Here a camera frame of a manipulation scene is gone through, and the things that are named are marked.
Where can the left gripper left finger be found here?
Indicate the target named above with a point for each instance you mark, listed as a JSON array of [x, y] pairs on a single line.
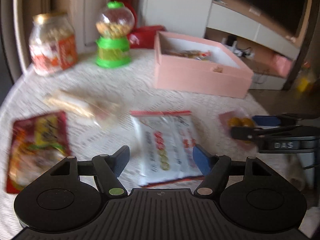
[[107, 170]]

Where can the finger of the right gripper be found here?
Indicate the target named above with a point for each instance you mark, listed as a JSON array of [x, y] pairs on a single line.
[[278, 133], [283, 119]]

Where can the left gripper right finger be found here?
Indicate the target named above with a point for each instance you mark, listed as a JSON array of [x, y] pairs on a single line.
[[214, 169]]

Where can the round cracker packet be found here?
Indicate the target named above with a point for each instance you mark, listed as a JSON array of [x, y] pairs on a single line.
[[101, 112]]

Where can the white red snack bag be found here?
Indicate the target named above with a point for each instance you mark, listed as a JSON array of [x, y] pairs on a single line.
[[166, 141]]

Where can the red chicken snack bag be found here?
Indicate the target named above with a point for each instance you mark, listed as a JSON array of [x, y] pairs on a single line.
[[37, 144]]

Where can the red white snack stick packet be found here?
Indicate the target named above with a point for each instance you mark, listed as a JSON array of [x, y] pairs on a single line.
[[190, 54]]

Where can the white lace tablecloth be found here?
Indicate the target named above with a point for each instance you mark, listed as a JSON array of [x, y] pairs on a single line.
[[94, 153]]

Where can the pink item on shelf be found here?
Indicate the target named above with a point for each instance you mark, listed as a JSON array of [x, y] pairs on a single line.
[[281, 65]]

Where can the white tv cabinet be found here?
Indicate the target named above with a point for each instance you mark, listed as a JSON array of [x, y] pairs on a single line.
[[254, 28]]

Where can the white router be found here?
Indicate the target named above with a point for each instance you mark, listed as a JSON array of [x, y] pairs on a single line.
[[231, 43]]

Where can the pink cardboard box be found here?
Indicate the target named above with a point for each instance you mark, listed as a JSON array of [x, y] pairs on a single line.
[[223, 74]]

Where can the glass snack jar gold lid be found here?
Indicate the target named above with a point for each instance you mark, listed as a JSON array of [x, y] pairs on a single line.
[[52, 43]]

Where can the red round lidded bin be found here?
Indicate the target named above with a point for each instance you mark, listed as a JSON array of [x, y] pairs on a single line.
[[142, 37]]

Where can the green gumball candy dispenser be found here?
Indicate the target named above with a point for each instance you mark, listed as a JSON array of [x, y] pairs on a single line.
[[114, 24]]

